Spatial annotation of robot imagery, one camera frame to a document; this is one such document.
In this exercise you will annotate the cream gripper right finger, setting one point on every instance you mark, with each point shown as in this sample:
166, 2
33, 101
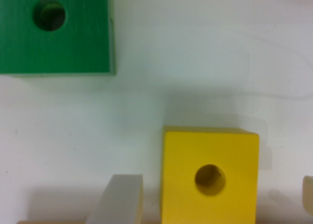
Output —
307, 194

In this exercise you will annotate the green wooden block with hole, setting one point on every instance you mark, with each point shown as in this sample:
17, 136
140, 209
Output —
56, 37

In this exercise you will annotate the cream gripper left finger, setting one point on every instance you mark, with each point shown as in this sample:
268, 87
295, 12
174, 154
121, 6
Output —
121, 202

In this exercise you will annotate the yellow wooden block with hole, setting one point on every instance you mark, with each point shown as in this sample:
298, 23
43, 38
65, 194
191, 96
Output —
209, 175

